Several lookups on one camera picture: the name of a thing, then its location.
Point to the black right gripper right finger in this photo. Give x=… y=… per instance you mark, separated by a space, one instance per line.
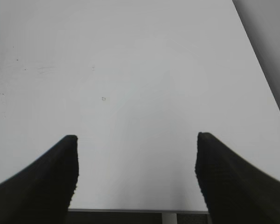
x=235 y=191

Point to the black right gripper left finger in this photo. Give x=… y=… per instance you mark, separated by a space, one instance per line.
x=41 y=193

